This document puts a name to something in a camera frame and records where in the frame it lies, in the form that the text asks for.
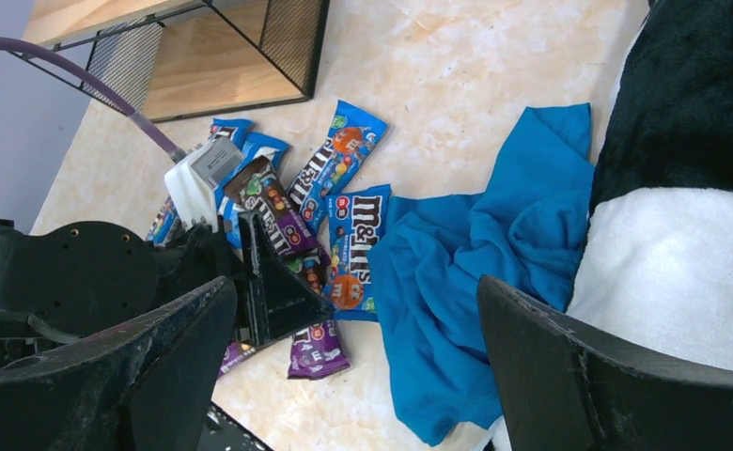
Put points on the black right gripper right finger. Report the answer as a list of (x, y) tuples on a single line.
[(566, 385)]

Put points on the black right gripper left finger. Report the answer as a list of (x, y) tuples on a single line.
[(144, 384)]

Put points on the black white checkered pillow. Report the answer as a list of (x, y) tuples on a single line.
[(657, 269)]

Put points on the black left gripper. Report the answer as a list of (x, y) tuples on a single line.
[(86, 277)]

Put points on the blue candy bag left upper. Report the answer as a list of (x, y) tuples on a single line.
[(235, 130)]

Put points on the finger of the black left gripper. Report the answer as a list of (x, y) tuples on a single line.
[(270, 293)]

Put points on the blue candy bag near cloth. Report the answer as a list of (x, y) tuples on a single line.
[(356, 223)]

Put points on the blue candy bag back side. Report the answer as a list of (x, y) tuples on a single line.
[(257, 148)]

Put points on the wood and wire shelf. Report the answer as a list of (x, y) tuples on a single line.
[(176, 59)]

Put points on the purple candy bag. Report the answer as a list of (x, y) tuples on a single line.
[(235, 354), (316, 350), (264, 194)]

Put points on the purple candy bag bottom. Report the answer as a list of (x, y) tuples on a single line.
[(235, 354)]

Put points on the blue candy bag leftmost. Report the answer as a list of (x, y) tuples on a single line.
[(166, 226)]

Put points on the blue cloth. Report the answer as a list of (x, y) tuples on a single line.
[(527, 228)]

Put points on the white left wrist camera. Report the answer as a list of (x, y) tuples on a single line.
[(191, 183)]

